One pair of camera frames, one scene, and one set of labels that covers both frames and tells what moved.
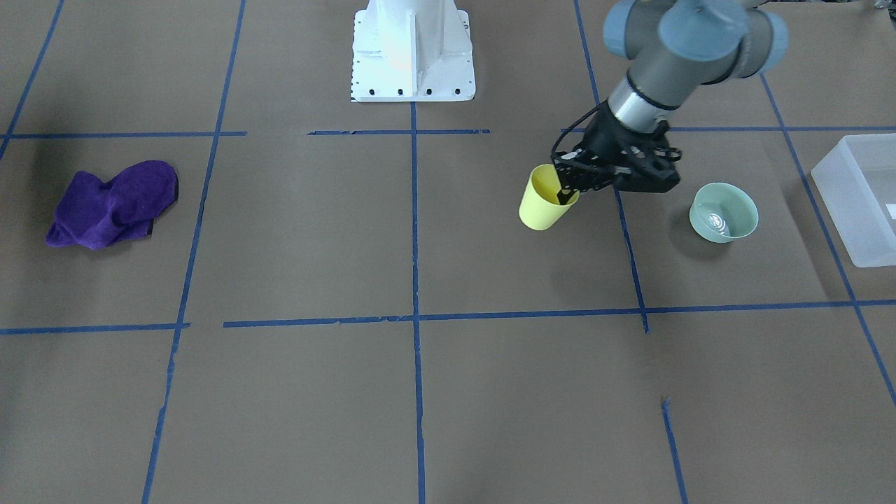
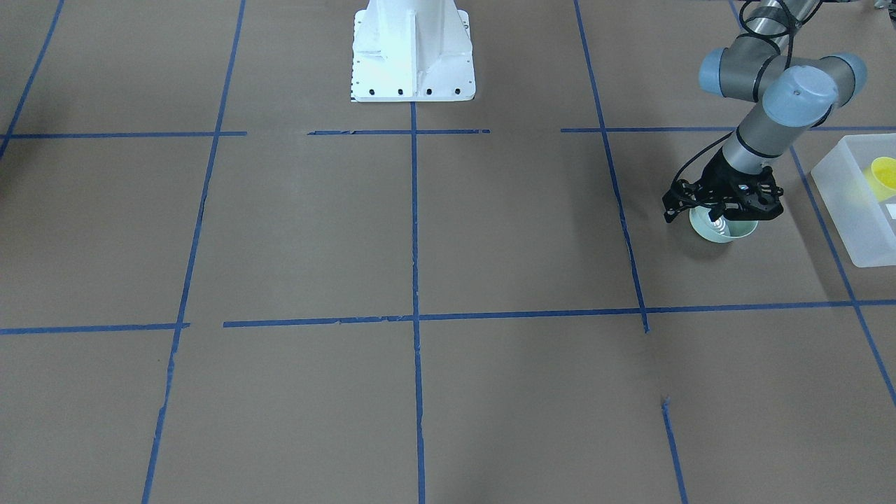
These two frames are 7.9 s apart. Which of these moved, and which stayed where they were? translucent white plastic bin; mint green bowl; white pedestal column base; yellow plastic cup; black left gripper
Moved: yellow plastic cup; black left gripper
Stayed: mint green bowl; translucent white plastic bin; white pedestal column base
